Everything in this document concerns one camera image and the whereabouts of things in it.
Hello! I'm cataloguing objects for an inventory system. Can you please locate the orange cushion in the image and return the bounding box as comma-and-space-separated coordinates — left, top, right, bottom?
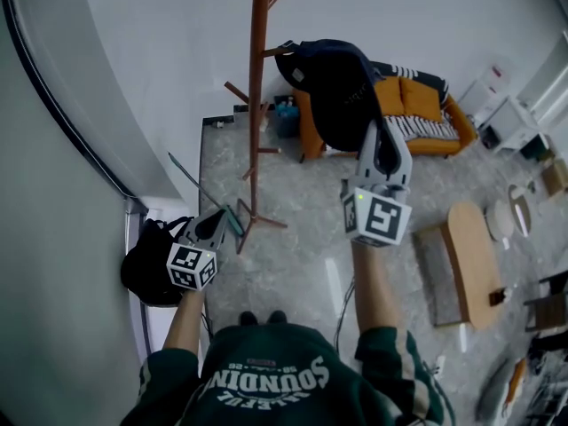
398, 76, 445, 124
374, 76, 406, 118

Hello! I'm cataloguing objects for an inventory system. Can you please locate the round beige stool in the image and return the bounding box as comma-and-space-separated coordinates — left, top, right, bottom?
484, 199, 517, 241

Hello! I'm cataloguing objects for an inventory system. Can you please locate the brown wooden coat rack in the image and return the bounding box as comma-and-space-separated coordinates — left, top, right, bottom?
223, 0, 290, 256

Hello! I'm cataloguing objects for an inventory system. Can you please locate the small black bin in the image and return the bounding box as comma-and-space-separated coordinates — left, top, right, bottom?
479, 123, 501, 151

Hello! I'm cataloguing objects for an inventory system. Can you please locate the grey and orange bag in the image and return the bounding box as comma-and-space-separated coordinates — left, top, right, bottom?
476, 356, 530, 422

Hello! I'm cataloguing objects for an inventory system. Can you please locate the cardboard box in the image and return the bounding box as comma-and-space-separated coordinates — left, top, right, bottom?
540, 158, 568, 197

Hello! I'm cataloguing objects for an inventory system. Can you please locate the long-handled mop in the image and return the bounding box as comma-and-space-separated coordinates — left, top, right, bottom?
167, 150, 246, 239

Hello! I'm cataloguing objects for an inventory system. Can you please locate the blue bin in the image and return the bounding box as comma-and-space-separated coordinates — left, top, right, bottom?
272, 94, 303, 139

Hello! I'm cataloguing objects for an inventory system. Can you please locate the black backpack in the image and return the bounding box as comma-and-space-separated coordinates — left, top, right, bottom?
120, 216, 197, 308

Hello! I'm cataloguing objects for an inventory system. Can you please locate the person's left forearm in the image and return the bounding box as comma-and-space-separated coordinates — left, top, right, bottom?
161, 288, 208, 355

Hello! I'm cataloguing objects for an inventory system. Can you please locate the dark box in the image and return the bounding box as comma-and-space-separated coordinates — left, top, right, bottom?
519, 134, 549, 162

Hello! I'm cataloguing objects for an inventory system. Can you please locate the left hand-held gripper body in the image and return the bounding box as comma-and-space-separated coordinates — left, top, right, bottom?
165, 232, 223, 293

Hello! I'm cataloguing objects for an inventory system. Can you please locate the white appliance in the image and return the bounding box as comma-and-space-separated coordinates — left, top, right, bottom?
458, 61, 512, 120

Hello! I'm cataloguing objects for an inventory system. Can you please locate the orange sofa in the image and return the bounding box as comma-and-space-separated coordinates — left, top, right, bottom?
291, 61, 480, 165

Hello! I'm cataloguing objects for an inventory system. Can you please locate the person's right forearm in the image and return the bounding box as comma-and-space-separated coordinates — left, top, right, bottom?
350, 239, 399, 333

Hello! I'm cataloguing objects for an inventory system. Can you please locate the person's green printed sweatshirt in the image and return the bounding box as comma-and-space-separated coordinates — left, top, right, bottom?
127, 321, 457, 426

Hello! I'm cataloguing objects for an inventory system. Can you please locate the black cap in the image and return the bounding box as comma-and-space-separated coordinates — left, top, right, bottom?
274, 38, 399, 178

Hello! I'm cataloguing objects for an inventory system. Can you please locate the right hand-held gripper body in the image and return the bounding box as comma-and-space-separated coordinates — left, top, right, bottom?
340, 166, 414, 249

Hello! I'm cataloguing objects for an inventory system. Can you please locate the dark wooden chair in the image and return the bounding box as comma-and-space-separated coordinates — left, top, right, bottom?
523, 269, 568, 334

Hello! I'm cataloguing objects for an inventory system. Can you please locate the white cabinet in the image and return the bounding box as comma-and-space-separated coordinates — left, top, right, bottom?
478, 95, 552, 155

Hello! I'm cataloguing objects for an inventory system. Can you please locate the oval wooden coffee table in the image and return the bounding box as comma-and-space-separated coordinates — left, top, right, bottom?
446, 201, 508, 332

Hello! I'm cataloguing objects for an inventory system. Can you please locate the black white striped blanket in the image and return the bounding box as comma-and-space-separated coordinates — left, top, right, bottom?
369, 59, 462, 142

